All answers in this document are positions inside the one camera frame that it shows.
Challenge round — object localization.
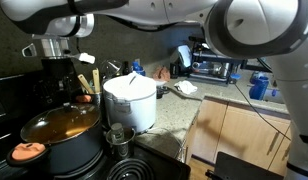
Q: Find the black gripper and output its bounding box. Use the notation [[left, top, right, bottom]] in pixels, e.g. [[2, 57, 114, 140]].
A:
[[33, 58, 75, 107]]

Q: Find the glass pot lid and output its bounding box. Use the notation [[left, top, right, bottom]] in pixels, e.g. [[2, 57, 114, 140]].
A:
[[20, 104, 101, 144]]

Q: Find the small spice jar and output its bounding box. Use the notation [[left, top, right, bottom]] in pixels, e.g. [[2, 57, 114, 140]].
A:
[[111, 123, 124, 144]]

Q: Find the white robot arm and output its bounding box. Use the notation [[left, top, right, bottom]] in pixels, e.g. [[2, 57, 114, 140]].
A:
[[0, 0, 308, 180]]

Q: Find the orange object on counter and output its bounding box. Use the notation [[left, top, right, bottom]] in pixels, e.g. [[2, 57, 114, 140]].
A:
[[153, 66, 170, 81]]

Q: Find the wooden spoon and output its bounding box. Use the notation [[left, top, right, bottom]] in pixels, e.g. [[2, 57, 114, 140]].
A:
[[92, 68, 100, 93]]

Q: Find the black electric stove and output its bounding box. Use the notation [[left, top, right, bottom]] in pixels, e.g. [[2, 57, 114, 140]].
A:
[[0, 72, 190, 180]]

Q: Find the utensil holder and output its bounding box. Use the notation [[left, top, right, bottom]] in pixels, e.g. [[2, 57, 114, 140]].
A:
[[90, 93, 102, 107]]

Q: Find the dark glass bottle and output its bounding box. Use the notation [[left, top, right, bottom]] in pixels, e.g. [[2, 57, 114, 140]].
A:
[[122, 61, 130, 75]]

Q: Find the white rice cooker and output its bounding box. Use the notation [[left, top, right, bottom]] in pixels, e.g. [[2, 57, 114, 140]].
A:
[[103, 72, 157, 133]]

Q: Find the silver metal cup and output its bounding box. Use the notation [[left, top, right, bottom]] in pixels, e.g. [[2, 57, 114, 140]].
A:
[[106, 128, 135, 160]]

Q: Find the white cloth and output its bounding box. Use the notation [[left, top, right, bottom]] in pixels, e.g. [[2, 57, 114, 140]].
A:
[[174, 80, 197, 95]]

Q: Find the dish rack with dishes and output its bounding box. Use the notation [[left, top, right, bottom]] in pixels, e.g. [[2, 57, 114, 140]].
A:
[[189, 36, 243, 84]]

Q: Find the black chair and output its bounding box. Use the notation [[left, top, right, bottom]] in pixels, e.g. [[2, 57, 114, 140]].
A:
[[205, 151, 283, 180]]

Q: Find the blue water bottle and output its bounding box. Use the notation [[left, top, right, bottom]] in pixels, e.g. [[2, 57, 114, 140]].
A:
[[249, 76, 269, 100]]

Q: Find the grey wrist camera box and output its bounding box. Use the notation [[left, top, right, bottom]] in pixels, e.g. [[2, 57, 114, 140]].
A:
[[62, 52, 96, 64]]

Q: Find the grey pot with orange handles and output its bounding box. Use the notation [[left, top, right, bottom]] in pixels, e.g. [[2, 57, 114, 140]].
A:
[[6, 103, 102, 175]]

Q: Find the white power cord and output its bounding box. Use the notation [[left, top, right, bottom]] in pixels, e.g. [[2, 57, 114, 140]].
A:
[[150, 126, 186, 163]]

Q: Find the black cable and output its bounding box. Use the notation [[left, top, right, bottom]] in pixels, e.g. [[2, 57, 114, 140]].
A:
[[234, 83, 292, 143]]

